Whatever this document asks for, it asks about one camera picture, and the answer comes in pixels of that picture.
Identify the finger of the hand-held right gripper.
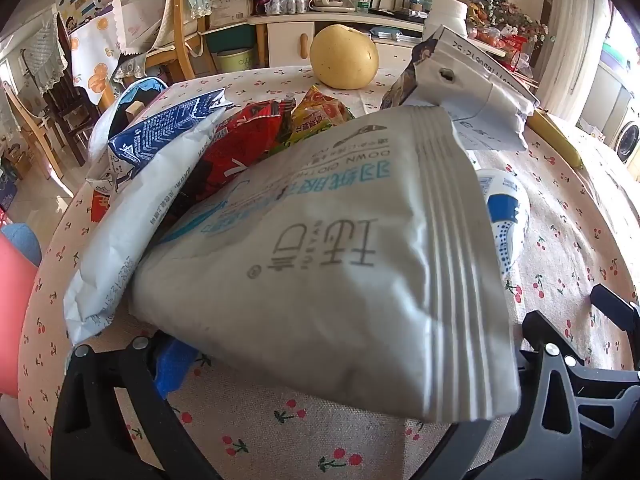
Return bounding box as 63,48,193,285
522,310,640,441
592,284,640,333

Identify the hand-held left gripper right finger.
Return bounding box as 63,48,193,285
415,342,583,480

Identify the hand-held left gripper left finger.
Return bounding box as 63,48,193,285
50,332,223,480

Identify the pink plastic bin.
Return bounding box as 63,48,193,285
0,232,41,398

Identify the large white pouch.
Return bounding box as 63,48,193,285
131,105,523,421

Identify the red snack wrapper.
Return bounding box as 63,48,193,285
192,100,296,201

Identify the white milk carton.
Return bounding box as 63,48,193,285
380,25,538,153

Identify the yellow snack packet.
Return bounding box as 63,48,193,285
290,85,353,148

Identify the cherry print tablecloth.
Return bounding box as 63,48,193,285
17,67,640,480

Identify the white blue dotted pouch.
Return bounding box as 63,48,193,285
475,167,532,278

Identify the white blue plastic bag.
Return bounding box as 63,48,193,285
64,87,236,346

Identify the washing machine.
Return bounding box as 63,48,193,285
607,105,640,166

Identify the yellow banana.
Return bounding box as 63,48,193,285
527,110,586,170

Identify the blue cushioned stool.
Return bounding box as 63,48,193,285
0,222,43,267

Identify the dark wooden chair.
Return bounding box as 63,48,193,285
22,10,101,166

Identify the light wooden chair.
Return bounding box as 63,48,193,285
0,80,66,181
112,0,211,81

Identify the artificial flower bunch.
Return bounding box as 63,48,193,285
470,0,548,66

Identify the green waste bin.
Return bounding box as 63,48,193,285
215,49,257,73

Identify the orange print dining table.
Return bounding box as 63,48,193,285
67,12,123,106

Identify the white plastic jar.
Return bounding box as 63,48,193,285
424,0,469,37

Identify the cream cabinet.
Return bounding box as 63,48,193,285
248,10,431,68

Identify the yellow pomelo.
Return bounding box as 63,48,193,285
309,24,379,90

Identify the white mesh food cover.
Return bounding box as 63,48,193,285
110,0,173,56

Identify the white sack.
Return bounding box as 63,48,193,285
209,0,256,28

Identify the row of small bottles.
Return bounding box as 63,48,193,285
265,0,308,15

